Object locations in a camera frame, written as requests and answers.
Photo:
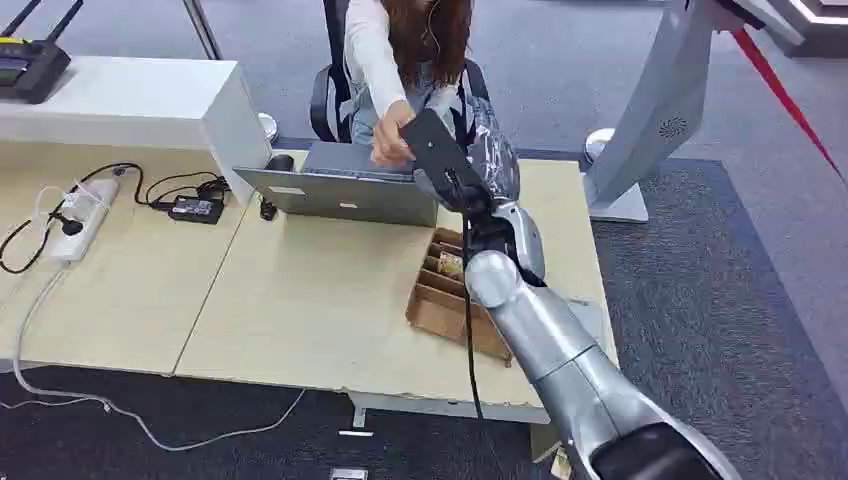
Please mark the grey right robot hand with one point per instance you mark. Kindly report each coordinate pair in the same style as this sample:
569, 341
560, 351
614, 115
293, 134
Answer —
440, 159

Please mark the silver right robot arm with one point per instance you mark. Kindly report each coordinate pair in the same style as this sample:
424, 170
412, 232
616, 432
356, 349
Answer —
563, 351

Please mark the person's hand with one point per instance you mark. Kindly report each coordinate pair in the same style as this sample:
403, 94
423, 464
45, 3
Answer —
387, 136

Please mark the grey laptop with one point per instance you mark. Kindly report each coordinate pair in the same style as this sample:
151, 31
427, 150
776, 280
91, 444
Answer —
344, 192

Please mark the card in wooden box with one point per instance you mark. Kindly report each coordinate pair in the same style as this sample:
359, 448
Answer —
451, 264

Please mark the person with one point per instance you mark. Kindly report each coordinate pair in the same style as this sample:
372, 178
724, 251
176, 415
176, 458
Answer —
371, 53

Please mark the black office chair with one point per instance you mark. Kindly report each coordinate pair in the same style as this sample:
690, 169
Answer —
326, 99

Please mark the wooden card box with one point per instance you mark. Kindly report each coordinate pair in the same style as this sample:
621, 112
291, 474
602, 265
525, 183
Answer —
440, 311

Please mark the white round base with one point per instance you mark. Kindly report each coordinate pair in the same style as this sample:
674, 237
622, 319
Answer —
268, 126
598, 142

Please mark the black computer mouse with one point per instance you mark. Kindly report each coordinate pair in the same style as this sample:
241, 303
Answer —
281, 162

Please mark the black plug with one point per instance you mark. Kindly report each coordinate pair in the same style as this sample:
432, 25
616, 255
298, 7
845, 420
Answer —
267, 210

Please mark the white kiosk stand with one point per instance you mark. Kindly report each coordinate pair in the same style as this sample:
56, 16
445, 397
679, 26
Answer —
652, 112

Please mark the black power adapter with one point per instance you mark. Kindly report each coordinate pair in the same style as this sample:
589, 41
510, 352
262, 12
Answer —
194, 209

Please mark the metal pole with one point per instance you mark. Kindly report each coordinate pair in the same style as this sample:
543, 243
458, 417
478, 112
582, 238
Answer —
202, 26

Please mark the white cabinet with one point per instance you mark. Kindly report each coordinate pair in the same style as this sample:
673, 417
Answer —
132, 99

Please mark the grey floor socket plate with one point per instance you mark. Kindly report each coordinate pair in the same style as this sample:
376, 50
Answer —
348, 474

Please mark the red barrier belt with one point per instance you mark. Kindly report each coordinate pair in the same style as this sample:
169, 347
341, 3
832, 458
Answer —
778, 89

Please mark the white power strip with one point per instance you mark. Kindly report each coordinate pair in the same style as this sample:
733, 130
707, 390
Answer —
83, 222

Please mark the black router with antennas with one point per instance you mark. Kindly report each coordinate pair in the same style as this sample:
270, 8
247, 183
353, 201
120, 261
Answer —
30, 66

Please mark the white desk frame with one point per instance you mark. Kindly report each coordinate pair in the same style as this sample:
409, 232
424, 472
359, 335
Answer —
430, 405

